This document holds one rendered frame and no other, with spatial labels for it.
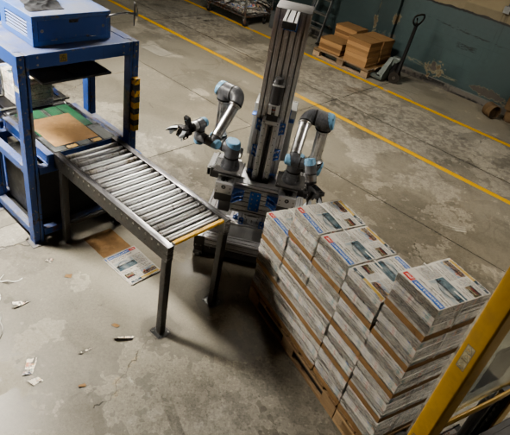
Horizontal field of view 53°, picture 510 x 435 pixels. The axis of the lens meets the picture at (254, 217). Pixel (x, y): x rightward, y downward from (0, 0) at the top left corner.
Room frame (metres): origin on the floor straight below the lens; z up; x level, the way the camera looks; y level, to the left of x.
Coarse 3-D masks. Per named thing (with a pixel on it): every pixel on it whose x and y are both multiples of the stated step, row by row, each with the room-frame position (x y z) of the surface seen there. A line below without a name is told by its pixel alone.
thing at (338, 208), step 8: (336, 200) 2.93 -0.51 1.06; (328, 208) 2.82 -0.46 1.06; (336, 208) 2.84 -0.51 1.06; (344, 208) 2.85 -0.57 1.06; (336, 216) 2.75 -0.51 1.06; (344, 216) 2.77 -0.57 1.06; (352, 216) 2.78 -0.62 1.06; (344, 224) 2.67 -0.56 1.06; (352, 224) 2.69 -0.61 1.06; (360, 224) 2.71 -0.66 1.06
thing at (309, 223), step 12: (300, 216) 2.69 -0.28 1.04; (312, 216) 2.69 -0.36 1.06; (324, 216) 2.72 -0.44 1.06; (300, 228) 2.67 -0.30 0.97; (312, 228) 2.57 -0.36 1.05; (324, 228) 2.59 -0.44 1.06; (336, 228) 2.61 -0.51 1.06; (300, 240) 2.64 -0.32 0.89; (312, 240) 2.56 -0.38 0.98; (312, 252) 2.53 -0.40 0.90
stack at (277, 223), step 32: (288, 224) 2.87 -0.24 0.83; (288, 256) 2.69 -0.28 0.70; (288, 288) 2.61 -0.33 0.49; (320, 288) 2.40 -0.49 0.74; (288, 320) 2.55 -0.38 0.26; (320, 320) 2.31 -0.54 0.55; (352, 320) 2.14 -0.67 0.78; (288, 352) 2.47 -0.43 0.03; (320, 352) 2.25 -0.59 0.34; (352, 352) 2.07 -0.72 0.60; (320, 384) 2.17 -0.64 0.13
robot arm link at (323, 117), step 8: (320, 112) 3.40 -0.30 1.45; (328, 112) 3.41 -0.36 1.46; (320, 120) 3.36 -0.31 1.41; (328, 120) 3.36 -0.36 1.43; (320, 128) 3.37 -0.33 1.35; (328, 128) 3.36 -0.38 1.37; (320, 136) 3.39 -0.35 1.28; (320, 144) 3.39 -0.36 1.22; (312, 152) 3.42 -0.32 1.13; (320, 152) 3.41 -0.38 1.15; (320, 160) 3.44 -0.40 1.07; (320, 168) 3.41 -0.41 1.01
